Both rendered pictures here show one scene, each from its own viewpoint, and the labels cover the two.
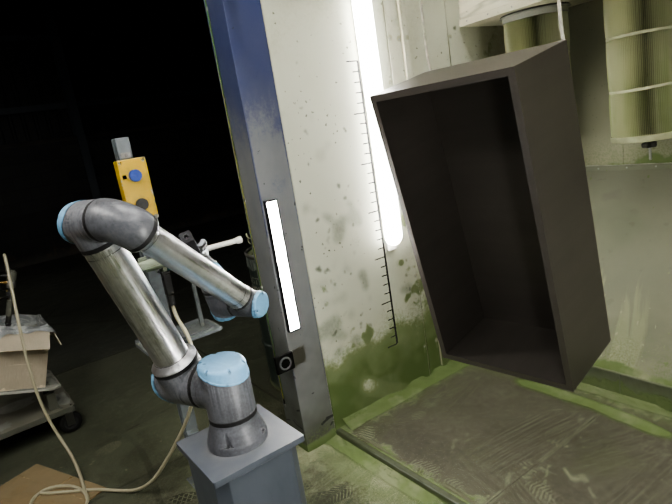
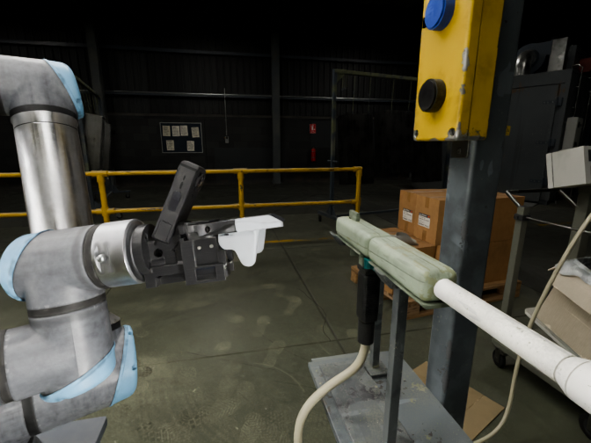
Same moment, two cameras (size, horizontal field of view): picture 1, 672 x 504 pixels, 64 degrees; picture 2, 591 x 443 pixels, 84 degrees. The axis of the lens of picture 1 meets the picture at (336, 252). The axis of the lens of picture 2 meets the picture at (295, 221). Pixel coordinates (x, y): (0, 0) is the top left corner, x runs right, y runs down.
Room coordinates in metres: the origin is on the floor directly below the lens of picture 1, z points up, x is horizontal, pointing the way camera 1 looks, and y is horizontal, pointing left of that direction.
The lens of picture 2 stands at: (2.26, 0.17, 1.29)
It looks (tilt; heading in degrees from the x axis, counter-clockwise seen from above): 13 degrees down; 112
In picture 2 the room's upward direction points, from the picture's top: straight up
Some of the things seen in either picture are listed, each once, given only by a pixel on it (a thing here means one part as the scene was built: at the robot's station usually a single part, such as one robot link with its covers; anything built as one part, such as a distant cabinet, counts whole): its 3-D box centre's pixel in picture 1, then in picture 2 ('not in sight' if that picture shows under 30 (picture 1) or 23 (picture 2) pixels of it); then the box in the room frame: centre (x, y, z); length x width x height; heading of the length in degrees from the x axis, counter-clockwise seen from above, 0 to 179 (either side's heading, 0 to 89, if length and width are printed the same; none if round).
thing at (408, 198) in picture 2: not in sight; (426, 210); (2.26, 3.33, 0.69); 0.38 x 0.29 x 0.36; 36
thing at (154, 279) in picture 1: (164, 321); (447, 378); (2.33, 0.82, 0.82); 0.06 x 0.06 x 1.64; 34
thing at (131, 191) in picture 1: (136, 189); (456, 55); (2.28, 0.78, 1.42); 0.12 x 0.06 x 0.26; 124
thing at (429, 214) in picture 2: not in sight; (445, 217); (2.42, 3.08, 0.69); 0.38 x 0.29 x 0.36; 36
